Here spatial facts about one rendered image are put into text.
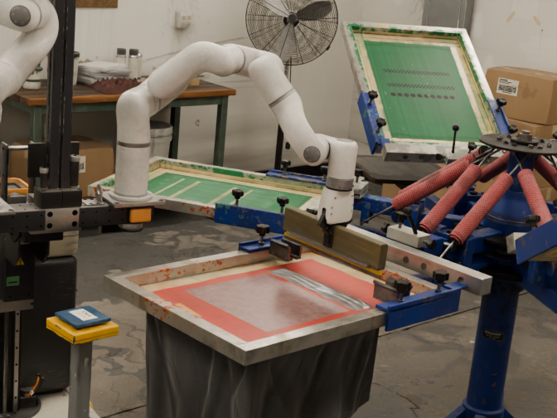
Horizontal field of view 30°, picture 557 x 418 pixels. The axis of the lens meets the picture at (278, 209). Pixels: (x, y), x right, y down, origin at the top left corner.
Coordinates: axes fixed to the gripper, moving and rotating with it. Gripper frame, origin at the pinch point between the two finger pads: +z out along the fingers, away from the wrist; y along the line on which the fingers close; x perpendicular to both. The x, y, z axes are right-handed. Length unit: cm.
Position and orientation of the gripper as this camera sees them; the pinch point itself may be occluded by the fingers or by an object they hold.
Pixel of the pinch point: (332, 239)
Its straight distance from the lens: 294.1
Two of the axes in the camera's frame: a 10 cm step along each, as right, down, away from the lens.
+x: 6.7, 2.6, -6.9
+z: -1.0, 9.6, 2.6
